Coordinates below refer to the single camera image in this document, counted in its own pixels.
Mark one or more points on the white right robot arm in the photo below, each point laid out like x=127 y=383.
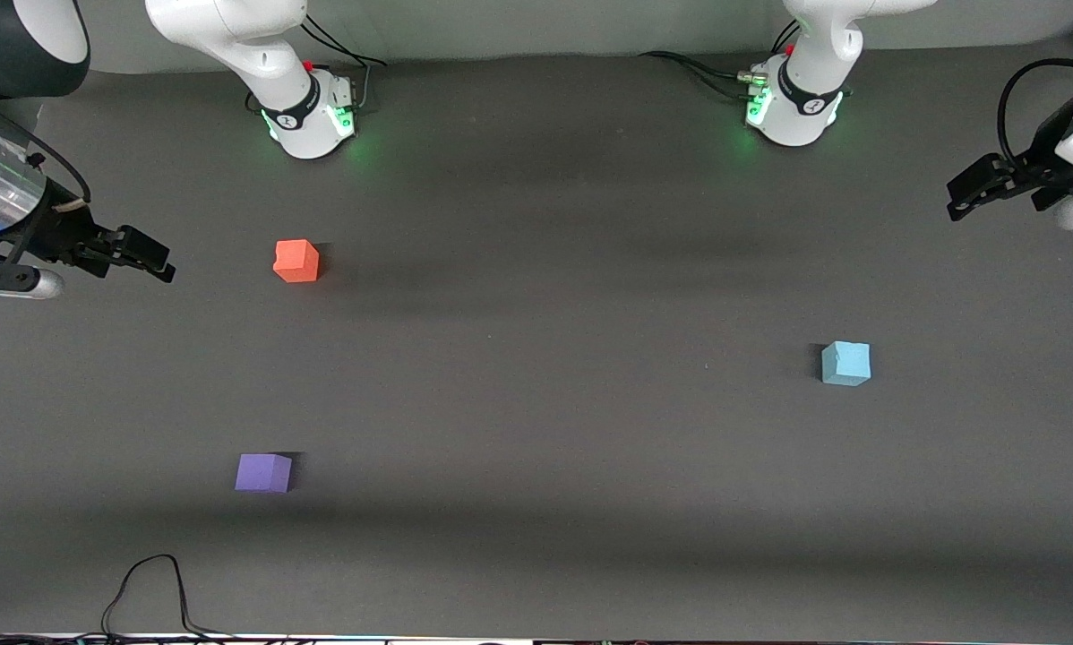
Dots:
x=232 y=36

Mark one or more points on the purple foam block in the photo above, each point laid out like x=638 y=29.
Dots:
x=262 y=474

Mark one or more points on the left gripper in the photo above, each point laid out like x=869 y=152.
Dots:
x=1041 y=158

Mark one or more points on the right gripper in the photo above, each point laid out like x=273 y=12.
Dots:
x=60 y=228

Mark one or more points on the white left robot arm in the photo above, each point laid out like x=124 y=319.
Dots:
x=805 y=107

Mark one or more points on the orange foam block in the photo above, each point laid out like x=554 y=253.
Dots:
x=296 y=262

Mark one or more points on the light blue foam block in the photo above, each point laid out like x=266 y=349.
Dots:
x=845 y=364

